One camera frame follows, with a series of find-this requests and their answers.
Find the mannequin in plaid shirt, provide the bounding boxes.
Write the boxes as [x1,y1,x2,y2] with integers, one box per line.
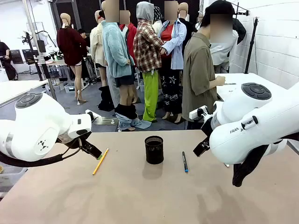
[133,1,164,123]

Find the mannequin in red jacket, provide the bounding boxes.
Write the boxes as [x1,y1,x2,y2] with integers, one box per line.
[119,10,138,69]

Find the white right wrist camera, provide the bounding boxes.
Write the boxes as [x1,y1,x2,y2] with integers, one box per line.
[189,105,209,120]

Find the mannequin in black coat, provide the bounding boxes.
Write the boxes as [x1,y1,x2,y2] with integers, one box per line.
[232,17,247,45]

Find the black pen with blue cap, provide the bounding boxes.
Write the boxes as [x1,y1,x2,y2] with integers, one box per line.
[182,151,189,173]

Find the metal floor base plate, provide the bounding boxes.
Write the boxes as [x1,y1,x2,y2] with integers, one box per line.
[94,116,119,126]

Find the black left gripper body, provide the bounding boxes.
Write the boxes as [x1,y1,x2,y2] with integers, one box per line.
[57,132,93,148]

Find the mannequin with patterned headscarf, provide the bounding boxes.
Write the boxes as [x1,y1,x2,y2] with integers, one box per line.
[153,6,164,35]

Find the mannequin in black jacket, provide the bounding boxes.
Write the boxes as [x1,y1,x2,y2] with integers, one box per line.
[178,2,197,49]

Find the mannequin in light blue shirt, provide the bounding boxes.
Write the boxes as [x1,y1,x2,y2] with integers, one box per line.
[160,1,188,124]

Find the clear plastic bin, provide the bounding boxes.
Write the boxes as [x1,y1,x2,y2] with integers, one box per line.
[0,166,29,199]

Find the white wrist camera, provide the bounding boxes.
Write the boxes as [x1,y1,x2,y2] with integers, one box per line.
[189,105,209,120]
[85,109,102,120]

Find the person's right hand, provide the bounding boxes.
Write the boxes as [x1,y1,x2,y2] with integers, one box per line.
[214,76,226,88]

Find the mannequin in maroon sweater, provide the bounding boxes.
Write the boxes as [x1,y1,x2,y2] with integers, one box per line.
[57,13,88,105]

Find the white table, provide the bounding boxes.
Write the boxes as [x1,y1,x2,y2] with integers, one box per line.
[214,72,299,101]
[0,80,49,105]

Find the person in black clothes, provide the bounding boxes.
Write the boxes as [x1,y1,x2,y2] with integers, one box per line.
[0,39,19,81]

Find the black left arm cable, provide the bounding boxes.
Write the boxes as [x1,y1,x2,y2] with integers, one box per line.
[0,139,83,168]

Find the person in olive shirt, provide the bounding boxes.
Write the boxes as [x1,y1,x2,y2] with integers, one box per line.
[182,0,236,130]

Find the mannequin in blue fleece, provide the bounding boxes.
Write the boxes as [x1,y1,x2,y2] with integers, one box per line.
[100,0,139,131]

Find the black tripod stand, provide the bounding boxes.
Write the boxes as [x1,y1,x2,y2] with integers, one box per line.
[244,16,261,74]

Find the black monitor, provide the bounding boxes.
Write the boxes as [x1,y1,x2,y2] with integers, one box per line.
[10,49,24,64]

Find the black mesh pen holder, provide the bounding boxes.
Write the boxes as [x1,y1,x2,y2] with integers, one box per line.
[144,136,164,165]

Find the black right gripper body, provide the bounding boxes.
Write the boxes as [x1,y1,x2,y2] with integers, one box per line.
[200,115,214,141]

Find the blue jeans pile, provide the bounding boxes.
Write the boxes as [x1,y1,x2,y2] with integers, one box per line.
[115,113,152,132]

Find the mannequin in cream jacket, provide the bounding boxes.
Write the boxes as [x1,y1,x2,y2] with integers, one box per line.
[90,10,108,87]

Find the yellow pencil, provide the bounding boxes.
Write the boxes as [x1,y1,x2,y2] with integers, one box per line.
[92,147,109,176]

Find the grey floor crate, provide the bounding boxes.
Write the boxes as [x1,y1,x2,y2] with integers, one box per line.
[64,83,77,94]

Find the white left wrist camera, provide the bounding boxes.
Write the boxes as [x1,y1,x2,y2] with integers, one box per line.
[85,109,102,120]

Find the mannequin in white shirt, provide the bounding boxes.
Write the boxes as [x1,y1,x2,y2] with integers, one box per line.
[209,30,239,73]

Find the aluminium frame pole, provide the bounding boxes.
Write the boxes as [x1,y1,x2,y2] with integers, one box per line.
[23,0,58,101]

